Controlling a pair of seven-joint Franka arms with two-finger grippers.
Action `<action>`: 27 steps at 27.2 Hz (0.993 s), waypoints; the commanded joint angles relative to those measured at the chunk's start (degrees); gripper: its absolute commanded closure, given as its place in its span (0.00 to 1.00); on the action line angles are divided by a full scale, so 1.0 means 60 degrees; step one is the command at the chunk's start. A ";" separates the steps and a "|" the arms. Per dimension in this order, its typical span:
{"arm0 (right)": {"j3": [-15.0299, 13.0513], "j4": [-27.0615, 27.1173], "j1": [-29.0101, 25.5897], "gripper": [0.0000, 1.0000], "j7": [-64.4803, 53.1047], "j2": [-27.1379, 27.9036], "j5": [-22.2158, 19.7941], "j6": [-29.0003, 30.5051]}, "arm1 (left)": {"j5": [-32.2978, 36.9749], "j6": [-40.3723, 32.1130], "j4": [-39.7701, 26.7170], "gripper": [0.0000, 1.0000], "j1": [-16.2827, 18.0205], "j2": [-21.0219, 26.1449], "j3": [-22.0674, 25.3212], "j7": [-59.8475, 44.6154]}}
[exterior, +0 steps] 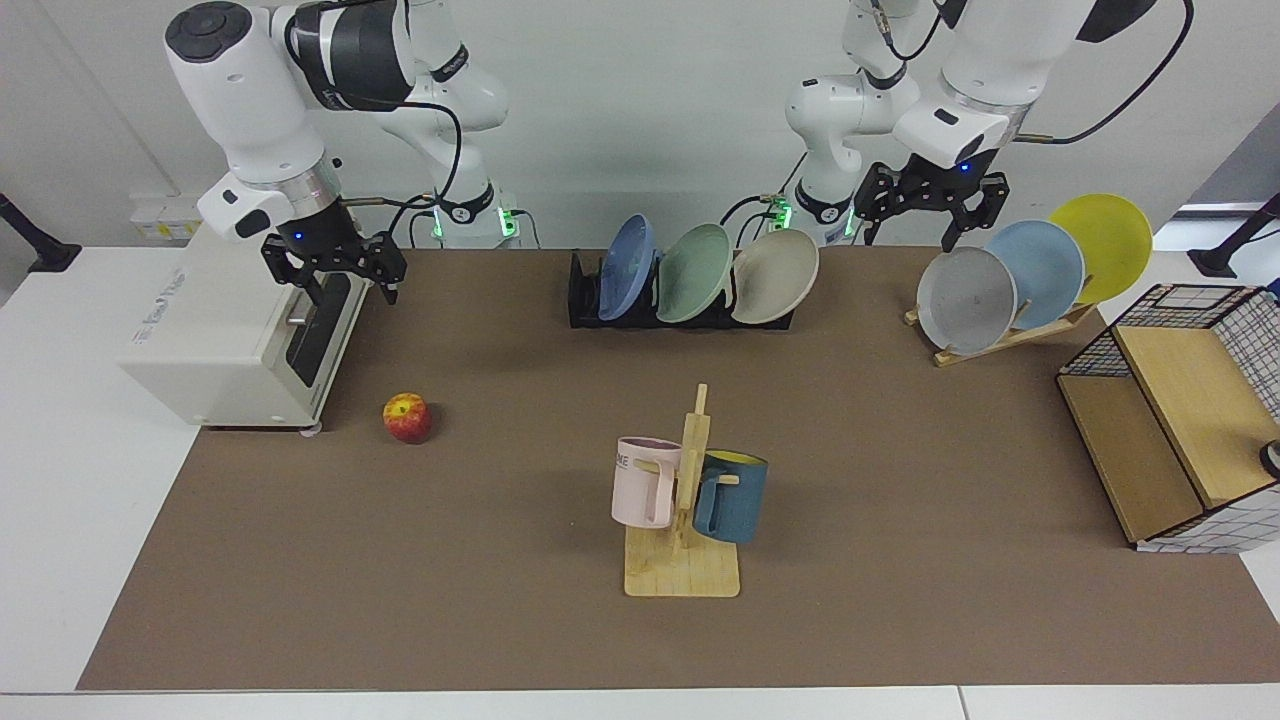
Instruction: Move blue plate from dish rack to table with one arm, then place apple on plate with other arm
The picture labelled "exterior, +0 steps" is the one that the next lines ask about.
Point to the red yellow apple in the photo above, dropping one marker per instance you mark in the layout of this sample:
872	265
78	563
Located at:
407	418

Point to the periwinkle blue plate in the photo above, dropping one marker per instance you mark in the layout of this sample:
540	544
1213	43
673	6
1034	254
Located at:
622	268

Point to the grey plate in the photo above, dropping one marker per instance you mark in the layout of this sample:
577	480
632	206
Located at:
965	300

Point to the light blue plate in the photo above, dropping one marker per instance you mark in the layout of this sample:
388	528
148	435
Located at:
1045	265

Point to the beige plate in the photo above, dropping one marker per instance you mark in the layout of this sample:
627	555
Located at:
775	275

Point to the wooden plate rack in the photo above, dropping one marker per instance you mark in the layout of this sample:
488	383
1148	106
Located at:
1000	343

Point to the yellow plate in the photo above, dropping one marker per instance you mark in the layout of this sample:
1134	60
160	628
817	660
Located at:
1110	235

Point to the pale green plate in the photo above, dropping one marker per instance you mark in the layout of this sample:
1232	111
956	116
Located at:
690	275

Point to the black dish rack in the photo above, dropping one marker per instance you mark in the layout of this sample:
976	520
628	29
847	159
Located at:
582	300

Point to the pale toaster oven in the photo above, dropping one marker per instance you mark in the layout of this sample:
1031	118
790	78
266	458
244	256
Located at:
220	330

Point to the black stand foot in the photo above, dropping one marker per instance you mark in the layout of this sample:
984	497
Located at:
45	255
1215	262

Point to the brown table cloth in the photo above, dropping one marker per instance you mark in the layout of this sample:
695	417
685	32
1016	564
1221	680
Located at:
450	560

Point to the teal blue cup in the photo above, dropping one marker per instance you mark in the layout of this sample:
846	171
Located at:
735	505

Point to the pink cup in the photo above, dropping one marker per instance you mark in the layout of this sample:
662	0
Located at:
635	490

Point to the black round thing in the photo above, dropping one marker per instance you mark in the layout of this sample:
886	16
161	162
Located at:
1272	459

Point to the wooden cup stand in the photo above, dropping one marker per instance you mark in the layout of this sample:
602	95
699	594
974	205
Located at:
680	575

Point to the white wall socket box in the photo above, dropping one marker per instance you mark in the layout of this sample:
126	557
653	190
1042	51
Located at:
165	220

